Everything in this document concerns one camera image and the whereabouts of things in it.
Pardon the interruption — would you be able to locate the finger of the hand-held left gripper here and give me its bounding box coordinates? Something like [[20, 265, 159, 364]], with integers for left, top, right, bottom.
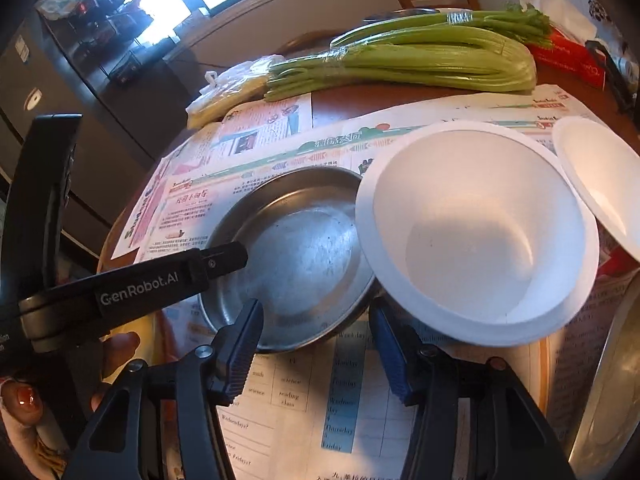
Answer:
[[200, 241, 249, 281]]

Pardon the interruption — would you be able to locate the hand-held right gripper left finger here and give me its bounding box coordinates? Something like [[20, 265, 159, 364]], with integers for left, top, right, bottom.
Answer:
[[62, 298, 264, 480]]

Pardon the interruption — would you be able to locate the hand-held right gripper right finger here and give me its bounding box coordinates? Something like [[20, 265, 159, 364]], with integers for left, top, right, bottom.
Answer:
[[368, 302, 563, 480]]

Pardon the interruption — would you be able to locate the round steel plate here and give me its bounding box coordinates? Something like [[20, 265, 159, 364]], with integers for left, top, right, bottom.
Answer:
[[198, 166, 386, 354]]

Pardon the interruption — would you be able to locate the red and white paper bowl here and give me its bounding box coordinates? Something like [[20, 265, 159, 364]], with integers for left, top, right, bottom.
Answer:
[[551, 116, 640, 281], [355, 121, 599, 348]]

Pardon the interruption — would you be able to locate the large steel bowl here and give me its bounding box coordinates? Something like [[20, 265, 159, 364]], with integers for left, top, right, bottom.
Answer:
[[567, 285, 640, 480]]

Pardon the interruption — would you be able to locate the person's left hand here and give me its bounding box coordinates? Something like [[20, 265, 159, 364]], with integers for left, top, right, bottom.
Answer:
[[91, 332, 141, 411]]

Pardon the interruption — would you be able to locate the large printed newspaper sheet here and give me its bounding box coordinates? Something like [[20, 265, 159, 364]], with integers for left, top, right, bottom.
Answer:
[[135, 85, 640, 480]]

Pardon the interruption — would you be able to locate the dark refrigerator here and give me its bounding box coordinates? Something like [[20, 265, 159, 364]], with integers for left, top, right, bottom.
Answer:
[[0, 10, 166, 261]]

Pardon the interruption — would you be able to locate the pink printed newspaper sheet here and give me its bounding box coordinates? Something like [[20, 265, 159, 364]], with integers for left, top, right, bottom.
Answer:
[[111, 100, 313, 261]]

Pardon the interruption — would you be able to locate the black electronic box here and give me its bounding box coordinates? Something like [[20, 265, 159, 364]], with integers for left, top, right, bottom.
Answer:
[[107, 57, 146, 83]]

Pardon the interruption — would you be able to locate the plastic bag of yellow vegetables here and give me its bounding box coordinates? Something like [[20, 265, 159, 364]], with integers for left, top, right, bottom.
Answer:
[[186, 57, 273, 128]]

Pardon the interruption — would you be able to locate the crumpled white plastic bag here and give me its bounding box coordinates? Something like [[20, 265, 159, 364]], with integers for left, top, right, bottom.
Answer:
[[37, 0, 86, 21]]

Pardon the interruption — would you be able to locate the curved wooden chair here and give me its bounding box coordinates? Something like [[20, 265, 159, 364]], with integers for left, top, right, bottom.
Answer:
[[275, 30, 346, 56]]

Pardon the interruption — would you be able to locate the thick celery bundle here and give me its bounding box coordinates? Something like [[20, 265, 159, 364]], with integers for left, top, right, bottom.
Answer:
[[263, 25, 537, 102]]

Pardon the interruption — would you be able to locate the small steel bowl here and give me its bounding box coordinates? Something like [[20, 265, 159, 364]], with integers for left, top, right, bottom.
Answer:
[[362, 7, 441, 23]]

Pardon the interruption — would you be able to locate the slim celery bundle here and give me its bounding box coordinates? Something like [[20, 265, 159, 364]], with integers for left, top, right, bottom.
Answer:
[[330, 2, 553, 51]]

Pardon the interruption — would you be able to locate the red tissue box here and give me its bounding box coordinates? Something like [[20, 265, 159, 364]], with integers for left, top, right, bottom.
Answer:
[[515, 0, 621, 91]]

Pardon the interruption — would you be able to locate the dark spotted ornament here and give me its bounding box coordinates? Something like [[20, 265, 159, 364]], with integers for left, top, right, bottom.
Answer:
[[586, 0, 621, 28]]

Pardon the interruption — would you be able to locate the black wire rack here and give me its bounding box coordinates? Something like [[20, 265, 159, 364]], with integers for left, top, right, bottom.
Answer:
[[65, 0, 156, 86]]

